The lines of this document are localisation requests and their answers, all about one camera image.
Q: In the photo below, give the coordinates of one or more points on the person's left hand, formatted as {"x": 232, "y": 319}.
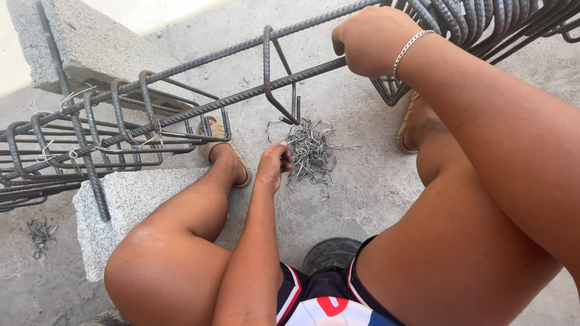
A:
{"x": 271, "y": 166}

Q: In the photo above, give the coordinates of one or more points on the person's right hand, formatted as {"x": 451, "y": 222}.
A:
{"x": 374, "y": 40}

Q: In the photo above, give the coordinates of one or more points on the person's right fingers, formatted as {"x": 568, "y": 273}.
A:
{"x": 340, "y": 43}

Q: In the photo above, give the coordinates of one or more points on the person's left fingers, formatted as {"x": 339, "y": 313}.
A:
{"x": 285, "y": 163}

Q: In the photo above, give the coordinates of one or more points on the long ribbed steel rebar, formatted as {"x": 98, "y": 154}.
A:
{"x": 226, "y": 101}
{"x": 213, "y": 56}

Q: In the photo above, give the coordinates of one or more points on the person's left tan sandal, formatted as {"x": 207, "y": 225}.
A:
{"x": 217, "y": 131}

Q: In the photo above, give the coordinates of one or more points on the person's tan sandal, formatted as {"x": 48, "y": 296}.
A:
{"x": 407, "y": 124}
{"x": 217, "y": 131}

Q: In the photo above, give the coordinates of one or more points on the single loose rebar stirrup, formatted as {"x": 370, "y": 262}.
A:
{"x": 266, "y": 72}

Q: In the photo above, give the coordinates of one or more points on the black rubber seat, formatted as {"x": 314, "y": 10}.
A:
{"x": 330, "y": 256}

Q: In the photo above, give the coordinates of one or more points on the person's right tan sandal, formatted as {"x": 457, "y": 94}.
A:
{"x": 407, "y": 124}

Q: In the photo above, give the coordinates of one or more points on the bundle of untied rebar stirrups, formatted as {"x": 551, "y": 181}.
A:
{"x": 457, "y": 20}

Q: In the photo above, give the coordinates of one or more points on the person's left leg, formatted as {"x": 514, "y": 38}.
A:
{"x": 181, "y": 253}

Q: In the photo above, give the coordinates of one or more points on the person's leg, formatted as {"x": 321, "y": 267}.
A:
{"x": 181, "y": 253}
{"x": 453, "y": 244}

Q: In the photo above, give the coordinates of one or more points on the person's dark striped shorts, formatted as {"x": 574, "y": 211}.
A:
{"x": 326, "y": 299}

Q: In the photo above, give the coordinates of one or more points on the grey concrete block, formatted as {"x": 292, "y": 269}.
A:
{"x": 131, "y": 199}
{"x": 104, "y": 45}

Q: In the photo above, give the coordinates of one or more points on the row of tied rebar stirrups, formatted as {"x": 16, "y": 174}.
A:
{"x": 115, "y": 108}

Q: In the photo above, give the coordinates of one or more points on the person's right leg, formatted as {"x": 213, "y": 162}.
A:
{"x": 453, "y": 244}

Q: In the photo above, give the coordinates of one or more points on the short ribbed steel rebar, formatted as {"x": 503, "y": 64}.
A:
{"x": 77, "y": 131}

